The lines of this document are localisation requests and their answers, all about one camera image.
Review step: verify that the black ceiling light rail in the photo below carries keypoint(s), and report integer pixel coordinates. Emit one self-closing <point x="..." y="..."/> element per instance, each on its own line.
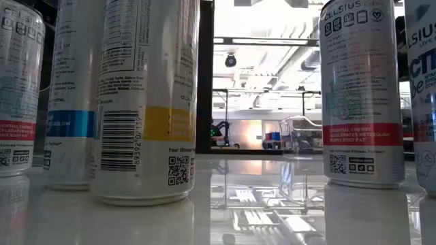
<point x="265" y="41"/>

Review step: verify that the white can red band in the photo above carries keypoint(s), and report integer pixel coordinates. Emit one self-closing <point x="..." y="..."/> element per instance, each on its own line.
<point x="361" y="85"/>

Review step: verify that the white can blue band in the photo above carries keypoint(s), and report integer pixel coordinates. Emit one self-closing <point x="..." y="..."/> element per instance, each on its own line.
<point x="71" y="85"/>

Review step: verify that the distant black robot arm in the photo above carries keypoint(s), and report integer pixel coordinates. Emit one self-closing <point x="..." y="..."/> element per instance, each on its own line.
<point x="218" y="132"/>

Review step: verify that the distant black frame stand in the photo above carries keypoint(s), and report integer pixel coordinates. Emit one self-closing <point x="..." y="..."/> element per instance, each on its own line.
<point x="265" y="91"/>

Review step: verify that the black-capped vial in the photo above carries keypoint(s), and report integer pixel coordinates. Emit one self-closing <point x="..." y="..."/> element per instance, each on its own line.
<point x="20" y="85"/>
<point x="424" y="85"/>

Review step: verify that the white can yellow band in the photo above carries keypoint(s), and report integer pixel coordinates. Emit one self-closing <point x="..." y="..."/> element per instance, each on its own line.
<point x="146" y="102"/>

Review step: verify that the black round ceiling spotlight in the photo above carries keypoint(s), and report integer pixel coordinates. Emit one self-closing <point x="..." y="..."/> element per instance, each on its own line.
<point x="230" y="61"/>

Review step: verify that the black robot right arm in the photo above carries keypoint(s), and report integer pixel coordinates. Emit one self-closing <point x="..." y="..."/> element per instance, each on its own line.
<point x="401" y="51"/>

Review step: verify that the silver ceiling ventilation duct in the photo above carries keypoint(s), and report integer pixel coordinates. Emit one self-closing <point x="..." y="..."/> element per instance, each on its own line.
<point x="310" y="61"/>

